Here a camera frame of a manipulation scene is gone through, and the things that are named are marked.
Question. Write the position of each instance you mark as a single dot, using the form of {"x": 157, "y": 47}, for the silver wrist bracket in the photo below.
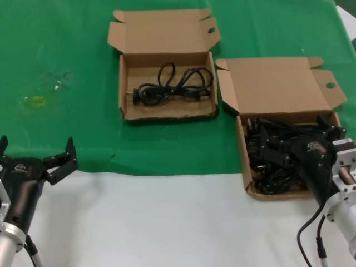
{"x": 4, "y": 203}
{"x": 342, "y": 161}

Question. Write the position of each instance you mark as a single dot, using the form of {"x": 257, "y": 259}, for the silver right wrist bracket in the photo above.
{"x": 342, "y": 161}

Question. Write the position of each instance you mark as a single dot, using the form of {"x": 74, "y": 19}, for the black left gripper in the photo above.
{"x": 22, "y": 189}

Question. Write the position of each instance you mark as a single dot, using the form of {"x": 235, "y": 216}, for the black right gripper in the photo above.
{"x": 314, "y": 164}

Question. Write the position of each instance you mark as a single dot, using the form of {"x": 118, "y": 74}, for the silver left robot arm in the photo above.
{"x": 8, "y": 244}

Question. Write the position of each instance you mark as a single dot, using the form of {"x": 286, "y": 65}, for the cardboard box with round hole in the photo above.
{"x": 272, "y": 83}

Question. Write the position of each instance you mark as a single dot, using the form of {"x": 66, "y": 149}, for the silver left wrist bracket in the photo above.
{"x": 4, "y": 203}

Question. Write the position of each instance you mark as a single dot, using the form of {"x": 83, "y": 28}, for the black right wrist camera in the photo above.
{"x": 345, "y": 144}

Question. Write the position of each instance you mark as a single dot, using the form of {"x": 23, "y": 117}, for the green table cloth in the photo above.
{"x": 69, "y": 41}

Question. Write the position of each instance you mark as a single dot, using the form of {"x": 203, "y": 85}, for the cardboard box with oval hole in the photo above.
{"x": 167, "y": 111}

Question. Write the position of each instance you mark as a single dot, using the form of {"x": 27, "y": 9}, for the white paper sheet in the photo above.
{"x": 349, "y": 19}

